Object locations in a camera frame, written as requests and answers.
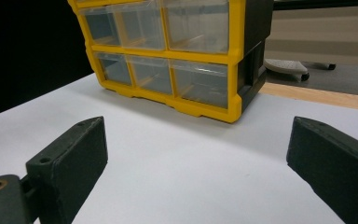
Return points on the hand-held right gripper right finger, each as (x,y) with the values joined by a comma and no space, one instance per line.
(338,168)

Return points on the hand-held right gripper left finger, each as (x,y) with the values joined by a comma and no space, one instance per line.
(71,161)

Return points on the yellow black drawer organizer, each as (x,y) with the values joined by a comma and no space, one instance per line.
(234,62)

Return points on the white chair base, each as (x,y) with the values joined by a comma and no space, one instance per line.
(284,66)

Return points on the set of clear small drawers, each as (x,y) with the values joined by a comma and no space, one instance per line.
(199,31)

